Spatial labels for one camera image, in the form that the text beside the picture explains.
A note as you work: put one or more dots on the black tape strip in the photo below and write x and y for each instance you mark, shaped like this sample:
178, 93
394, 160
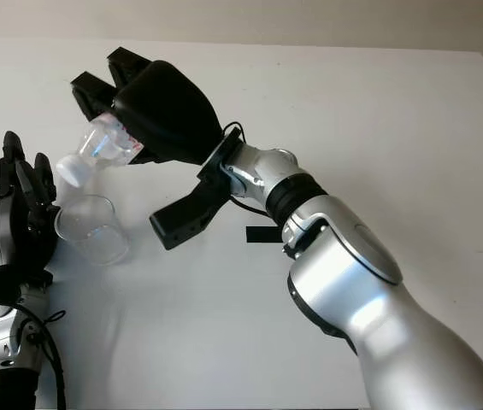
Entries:
263, 235

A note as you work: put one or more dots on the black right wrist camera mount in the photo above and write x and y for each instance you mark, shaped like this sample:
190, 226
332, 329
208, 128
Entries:
190, 213

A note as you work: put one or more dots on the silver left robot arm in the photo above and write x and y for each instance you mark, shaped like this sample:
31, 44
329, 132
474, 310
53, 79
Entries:
1, 341

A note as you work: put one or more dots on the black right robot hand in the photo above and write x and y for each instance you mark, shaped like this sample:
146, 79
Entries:
168, 111

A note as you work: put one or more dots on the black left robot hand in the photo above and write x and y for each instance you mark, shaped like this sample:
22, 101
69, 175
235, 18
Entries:
14, 230

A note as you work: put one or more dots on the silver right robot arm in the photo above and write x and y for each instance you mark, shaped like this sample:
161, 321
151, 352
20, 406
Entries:
373, 307

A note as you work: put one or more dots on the clear plastic water bottle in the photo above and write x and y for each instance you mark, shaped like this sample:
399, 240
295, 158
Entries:
104, 145

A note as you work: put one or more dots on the clear glass cup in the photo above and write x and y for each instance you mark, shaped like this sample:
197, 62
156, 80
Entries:
96, 230

